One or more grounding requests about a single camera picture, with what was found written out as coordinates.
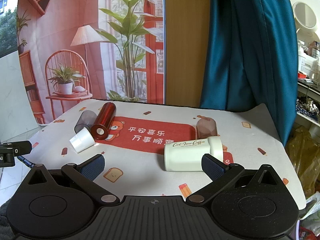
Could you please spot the yellow plastic bag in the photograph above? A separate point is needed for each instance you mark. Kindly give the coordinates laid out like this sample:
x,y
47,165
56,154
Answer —
x,y
303,155

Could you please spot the dark cloth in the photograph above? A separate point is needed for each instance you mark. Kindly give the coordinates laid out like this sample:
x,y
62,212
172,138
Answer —
x,y
5,220

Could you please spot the window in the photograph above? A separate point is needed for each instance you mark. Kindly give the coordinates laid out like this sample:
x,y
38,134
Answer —
x,y
7,17

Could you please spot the red metallic tumbler cup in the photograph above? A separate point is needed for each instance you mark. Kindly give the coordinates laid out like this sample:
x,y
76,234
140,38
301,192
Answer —
x,y
105,117

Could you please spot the printed room wall tapestry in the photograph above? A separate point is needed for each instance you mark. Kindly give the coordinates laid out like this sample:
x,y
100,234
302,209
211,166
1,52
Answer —
x,y
62,17

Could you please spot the grey translucent cup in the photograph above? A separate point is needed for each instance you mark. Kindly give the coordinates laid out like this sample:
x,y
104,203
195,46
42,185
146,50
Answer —
x,y
86,118

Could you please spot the teal blue curtain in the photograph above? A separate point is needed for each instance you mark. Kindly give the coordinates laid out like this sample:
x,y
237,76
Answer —
x,y
250,42

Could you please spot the brown translucent cup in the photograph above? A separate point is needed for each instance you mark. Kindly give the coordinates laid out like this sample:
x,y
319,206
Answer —
x,y
206,128

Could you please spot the white storage box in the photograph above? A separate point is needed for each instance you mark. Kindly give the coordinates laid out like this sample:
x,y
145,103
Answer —
x,y
308,63

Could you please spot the printed bear table mat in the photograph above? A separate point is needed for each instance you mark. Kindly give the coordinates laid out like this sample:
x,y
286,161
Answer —
x,y
140,172

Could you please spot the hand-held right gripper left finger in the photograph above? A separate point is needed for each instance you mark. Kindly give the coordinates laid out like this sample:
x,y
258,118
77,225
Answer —
x,y
93,168

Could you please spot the round white mirror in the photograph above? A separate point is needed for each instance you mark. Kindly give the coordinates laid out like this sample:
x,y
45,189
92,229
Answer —
x,y
303,15

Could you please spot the white plastic bag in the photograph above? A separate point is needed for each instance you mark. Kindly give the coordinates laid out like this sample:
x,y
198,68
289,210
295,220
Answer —
x,y
311,217

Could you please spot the cream white tumbler cup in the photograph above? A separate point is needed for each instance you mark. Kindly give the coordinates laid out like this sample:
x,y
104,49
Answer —
x,y
185,155

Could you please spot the wooden panel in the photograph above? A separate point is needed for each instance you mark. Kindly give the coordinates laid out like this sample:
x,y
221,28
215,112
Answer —
x,y
185,42

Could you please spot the pile of foil packets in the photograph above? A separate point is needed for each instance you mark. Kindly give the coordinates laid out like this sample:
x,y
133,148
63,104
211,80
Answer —
x,y
307,107

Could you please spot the small white cup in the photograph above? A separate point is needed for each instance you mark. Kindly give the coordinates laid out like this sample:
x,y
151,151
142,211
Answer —
x,y
82,140

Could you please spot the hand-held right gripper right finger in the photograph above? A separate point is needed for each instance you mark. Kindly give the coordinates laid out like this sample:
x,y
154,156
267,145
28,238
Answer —
x,y
212,167

